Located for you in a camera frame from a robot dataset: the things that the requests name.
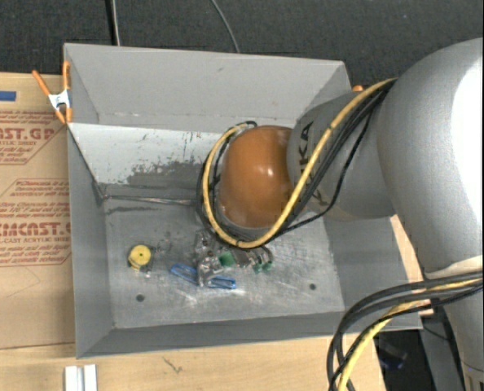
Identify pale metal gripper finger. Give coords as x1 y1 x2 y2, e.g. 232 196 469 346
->
195 259 209 288
207 257 223 281

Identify blue framed glasses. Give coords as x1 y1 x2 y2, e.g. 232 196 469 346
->
169 262 238 290

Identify grey metal bin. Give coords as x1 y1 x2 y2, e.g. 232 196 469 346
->
62 42 425 360

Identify yellow round disc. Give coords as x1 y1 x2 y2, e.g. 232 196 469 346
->
126 244 156 279

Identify brown cardboard board, red print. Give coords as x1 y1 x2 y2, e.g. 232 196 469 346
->
0 70 77 351

